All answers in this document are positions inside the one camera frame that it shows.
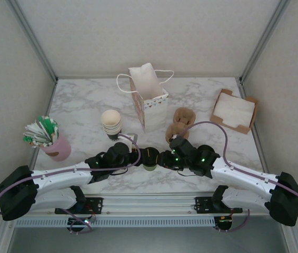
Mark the black plastic cup lid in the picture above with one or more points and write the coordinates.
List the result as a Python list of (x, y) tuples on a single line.
[(152, 154)]

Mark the green paper coffee cup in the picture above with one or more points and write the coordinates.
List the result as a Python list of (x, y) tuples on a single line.
[(149, 167)]

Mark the animal print paper gift bag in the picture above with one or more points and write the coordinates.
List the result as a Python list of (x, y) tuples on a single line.
[(154, 116)]

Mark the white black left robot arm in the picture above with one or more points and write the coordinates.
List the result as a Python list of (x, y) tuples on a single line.
[(59, 179)]

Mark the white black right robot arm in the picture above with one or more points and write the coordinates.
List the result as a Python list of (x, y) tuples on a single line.
[(243, 176)]

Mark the striped paper cup stack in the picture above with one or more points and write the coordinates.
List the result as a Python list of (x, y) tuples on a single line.
[(110, 118)]

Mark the white paper napkin stack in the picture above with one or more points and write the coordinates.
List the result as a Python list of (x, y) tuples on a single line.
[(224, 121)]

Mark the pink straw holder cup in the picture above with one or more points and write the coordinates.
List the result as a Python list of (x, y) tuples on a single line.
[(59, 150)]

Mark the brown cardboard napkin tray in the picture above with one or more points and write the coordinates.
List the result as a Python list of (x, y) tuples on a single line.
[(243, 129)]

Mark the small black controller board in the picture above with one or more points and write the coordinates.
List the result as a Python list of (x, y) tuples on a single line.
[(81, 222), (224, 221)]

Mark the paper wrapped straws bunch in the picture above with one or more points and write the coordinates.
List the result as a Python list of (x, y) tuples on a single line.
[(41, 129)]

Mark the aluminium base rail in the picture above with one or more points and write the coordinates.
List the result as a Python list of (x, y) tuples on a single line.
[(149, 204)]

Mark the aluminium frame post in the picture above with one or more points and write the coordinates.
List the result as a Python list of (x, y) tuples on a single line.
[(34, 39), (264, 39)]

